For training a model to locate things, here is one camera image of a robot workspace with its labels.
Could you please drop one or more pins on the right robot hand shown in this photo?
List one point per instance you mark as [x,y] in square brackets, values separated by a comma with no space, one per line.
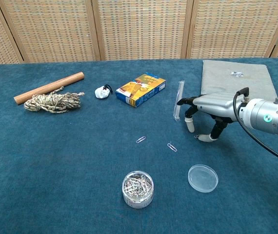
[214,107]

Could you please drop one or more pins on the silver paperclip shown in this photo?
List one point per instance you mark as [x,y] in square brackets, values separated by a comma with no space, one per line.
[197,136]
[172,147]
[140,139]

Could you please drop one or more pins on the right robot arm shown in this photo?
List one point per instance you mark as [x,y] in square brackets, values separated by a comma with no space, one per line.
[268,117]

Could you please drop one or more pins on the clear plastic petri dish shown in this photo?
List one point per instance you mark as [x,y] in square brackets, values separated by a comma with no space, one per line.
[203,178]

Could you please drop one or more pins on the clear round paperclip container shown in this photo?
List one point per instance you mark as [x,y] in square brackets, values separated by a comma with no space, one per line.
[138,190]

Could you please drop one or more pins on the grey plastic zip bag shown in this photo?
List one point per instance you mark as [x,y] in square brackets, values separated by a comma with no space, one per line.
[236,83]

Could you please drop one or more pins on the clear plastic tube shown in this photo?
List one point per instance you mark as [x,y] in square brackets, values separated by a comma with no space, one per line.
[179,97]

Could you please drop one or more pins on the small patterned sticker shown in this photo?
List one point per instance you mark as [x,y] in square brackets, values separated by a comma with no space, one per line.
[236,73]

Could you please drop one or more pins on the yellow cardboard box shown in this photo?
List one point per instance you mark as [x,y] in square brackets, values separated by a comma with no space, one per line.
[139,91]

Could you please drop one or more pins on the woven bamboo folding screen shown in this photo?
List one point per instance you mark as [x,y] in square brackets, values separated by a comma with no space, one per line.
[139,29]

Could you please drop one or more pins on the blue felt table cover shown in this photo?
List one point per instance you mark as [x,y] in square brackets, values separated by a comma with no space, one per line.
[56,158]

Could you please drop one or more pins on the wooden dowel stick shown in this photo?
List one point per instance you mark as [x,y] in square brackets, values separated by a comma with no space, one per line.
[48,87]

